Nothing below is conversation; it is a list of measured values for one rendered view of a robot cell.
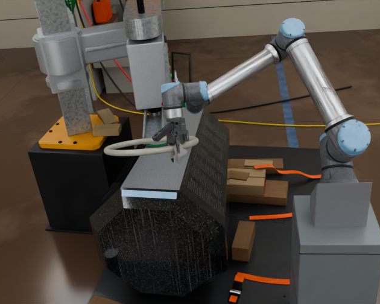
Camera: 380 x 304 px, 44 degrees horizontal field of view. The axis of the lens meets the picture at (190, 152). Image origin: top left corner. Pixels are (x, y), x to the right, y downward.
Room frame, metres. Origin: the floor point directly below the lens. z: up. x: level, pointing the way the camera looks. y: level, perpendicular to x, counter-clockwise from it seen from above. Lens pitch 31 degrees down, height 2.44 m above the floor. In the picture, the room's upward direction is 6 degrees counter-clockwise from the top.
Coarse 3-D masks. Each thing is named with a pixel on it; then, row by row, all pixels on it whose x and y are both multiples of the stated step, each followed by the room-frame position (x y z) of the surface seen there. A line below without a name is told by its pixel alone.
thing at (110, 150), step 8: (192, 136) 2.20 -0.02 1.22; (112, 144) 2.22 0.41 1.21; (120, 144) 2.25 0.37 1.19; (128, 144) 2.28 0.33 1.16; (136, 144) 2.31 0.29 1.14; (184, 144) 1.98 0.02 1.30; (192, 144) 2.02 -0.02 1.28; (104, 152) 2.06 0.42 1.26; (112, 152) 1.98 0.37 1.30; (120, 152) 1.95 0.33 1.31; (128, 152) 1.93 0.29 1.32; (136, 152) 1.91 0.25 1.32; (144, 152) 1.91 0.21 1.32; (152, 152) 1.91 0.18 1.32; (160, 152) 1.91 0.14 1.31
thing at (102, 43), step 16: (80, 32) 3.29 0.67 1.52; (96, 32) 3.28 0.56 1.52; (112, 32) 3.29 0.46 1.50; (48, 48) 3.12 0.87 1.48; (64, 48) 3.13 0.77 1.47; (96, 48) 3.25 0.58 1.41; (112, 48) 3.29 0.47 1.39; (48, 64) 3.13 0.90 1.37; (64, 64) 3.12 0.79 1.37; (80, 64) 3.18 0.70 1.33
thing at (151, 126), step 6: (162, 108) 2.70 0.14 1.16; (144, 114) 2.64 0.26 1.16; (162, 114) 2.61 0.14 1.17; (144, 120) 2.55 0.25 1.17; (150, 120) 2.63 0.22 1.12; (156, 120) 2.62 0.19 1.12; (162, 120) 2.52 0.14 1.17; (144, 126) 2.47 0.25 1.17; (150, 126) 2.55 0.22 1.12; (156, 126) 2.54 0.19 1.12; (162, 126) 2.44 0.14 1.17; (144, 132) 2.39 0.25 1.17; (150, 132) 2.47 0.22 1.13; (156, 132) 2.46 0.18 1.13; (144, 138) 2.34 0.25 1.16
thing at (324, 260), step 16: (304, 208) 1.97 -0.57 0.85; (304, 224) 1.84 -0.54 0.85; (368, 224) 1.79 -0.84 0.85; (304, 240) 1.72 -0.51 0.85; (320, 240) 1.71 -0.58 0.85; (336, 240) 1.70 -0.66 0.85; (352, 240) 1.69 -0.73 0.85; (368, 240) 1.68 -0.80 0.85; (304, 256) 1.69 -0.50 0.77; (320, 256) 1.68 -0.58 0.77; (336, 256) 1.67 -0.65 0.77; (352, 256) 1.66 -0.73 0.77; (368, 256) 1.65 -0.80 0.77; (304, 272) 1.69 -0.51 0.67; (320, 272) 1.68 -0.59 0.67; (336, 272) 1.67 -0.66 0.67; (352, 272) 1.66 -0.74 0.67; (368, 272) 1.65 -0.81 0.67; (304, 288) 1.69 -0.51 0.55; (320, 288) 1.68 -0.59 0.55; (336, 288) 1.67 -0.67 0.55; (352, 288) 1.66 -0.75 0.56; (368, 288) 1.65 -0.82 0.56
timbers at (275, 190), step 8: (232, 160) 3.70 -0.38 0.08; (240, 160) 3.69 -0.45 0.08; (280, 160) 3.62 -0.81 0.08; (240, 168) 3.57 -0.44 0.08; (248, 168) 3.55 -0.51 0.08; (264, 168) 3.53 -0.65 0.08; (272, 168) 3.52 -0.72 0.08; (280, 168) 3.51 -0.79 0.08; (272, 184) 3.26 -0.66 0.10; (280, 184) 3.24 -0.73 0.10; (264, 192) 3.15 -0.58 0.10; (272, 192) 3.14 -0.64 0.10; (280, 192) 3.13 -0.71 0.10; (232, 200) 3.17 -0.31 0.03; (240, 200) 3.15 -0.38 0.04; (248, 200) 3.13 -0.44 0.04; (256, 200) 3.12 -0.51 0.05; (264, 200) 3.10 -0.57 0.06; (272, 200) 3.08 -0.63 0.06; (280, 200) 3.06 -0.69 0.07
